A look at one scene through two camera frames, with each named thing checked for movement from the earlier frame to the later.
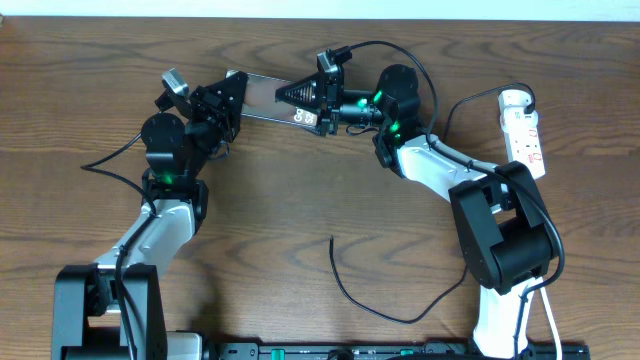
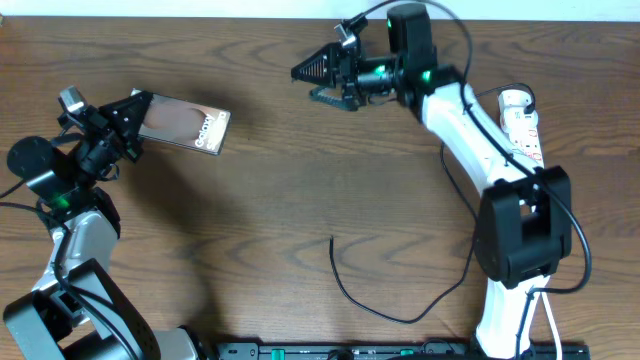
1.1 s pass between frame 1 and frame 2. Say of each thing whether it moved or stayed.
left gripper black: moved
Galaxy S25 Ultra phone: moved
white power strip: stayed
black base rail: stayed
